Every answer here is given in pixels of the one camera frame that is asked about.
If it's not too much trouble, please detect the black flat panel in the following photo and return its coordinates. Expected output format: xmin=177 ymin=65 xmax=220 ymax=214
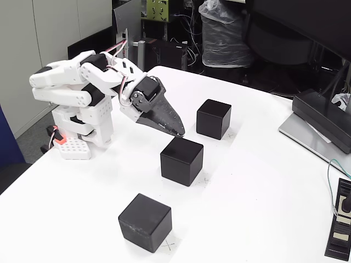
xmin=67 ymin=27 xmax=115 ymax=60

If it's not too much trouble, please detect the silver metal post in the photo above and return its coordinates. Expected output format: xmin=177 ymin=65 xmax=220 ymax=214
xmin=133 ymin=40 xmax=146 ymax=72

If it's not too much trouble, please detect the red white black servo cable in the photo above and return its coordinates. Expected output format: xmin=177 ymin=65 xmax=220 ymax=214
xmin=100 ymin=39 xmax=146 ymax=107

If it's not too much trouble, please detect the black box orange stripe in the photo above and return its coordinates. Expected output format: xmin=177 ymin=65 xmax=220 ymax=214
xmin=144 ymin=38 xmax=189 ymax=71

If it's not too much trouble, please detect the crumpled white bag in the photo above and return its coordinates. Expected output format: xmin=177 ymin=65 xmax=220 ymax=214
xmin=331 ymin=93 xmax=351 ymax=112

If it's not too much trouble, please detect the plastic-wrapped black bin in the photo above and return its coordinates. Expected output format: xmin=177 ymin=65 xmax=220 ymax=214
xmin=199 ymin=0 xmax=253 ymax=68

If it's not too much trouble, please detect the white perforated mounting plate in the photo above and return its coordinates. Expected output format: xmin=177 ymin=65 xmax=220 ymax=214
xmin=54 ymin=136 xmax=93 ymax=161

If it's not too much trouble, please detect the blue partition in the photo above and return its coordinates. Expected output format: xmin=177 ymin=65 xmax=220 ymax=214
xmin=0 ymin=104 xmax=27 ymax=167

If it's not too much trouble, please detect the silver monitor stand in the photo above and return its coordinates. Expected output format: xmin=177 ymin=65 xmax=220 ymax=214
xmin=278 ymin=59 xmax=351 ymax=176

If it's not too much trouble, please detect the grey cabinet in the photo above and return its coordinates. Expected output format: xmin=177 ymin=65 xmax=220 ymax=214
xmin=0 ymin=0 xmax=113 ymax=138

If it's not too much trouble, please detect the orange black table clamp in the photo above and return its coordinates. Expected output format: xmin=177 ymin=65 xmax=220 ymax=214
xmin=40 ymin=125 xmax=66 ymax=154

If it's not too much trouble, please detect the silver computer tower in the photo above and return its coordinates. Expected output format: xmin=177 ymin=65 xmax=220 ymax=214
xmin=113 ymin=0 xmax=143 ymax=60

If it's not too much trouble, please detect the scuffed black block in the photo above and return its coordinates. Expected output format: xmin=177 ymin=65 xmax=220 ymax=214
xmin=118 ymin=193 xmax=173 ymax=253

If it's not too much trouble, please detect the black monitor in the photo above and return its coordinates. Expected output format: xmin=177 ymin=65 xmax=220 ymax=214
xmin=245 ymin=0 xmax=351 ymax=60

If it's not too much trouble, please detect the smooth black block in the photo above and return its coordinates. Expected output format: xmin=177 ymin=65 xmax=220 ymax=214
xmin=196 ymin=99 xmax=232 ymax=140
xmin=160 ymin=136 xmax=204 ymax=187

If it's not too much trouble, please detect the green cable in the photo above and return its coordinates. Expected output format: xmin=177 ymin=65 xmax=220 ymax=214
xmin=327 ymin=158 xmax=351 ymax=216

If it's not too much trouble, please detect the green circuit board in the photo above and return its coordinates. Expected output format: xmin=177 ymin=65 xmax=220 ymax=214
xmin=146 ymin=0 xmax=171 ymax=22

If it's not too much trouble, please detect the black dock box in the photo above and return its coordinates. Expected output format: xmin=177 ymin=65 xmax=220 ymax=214
xmin=291 ymin=89 xmax=351 ymax=154

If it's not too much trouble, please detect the black power strip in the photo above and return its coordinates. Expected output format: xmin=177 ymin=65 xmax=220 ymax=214
xmin=324 ymin=178 xmax=351 ymax=260

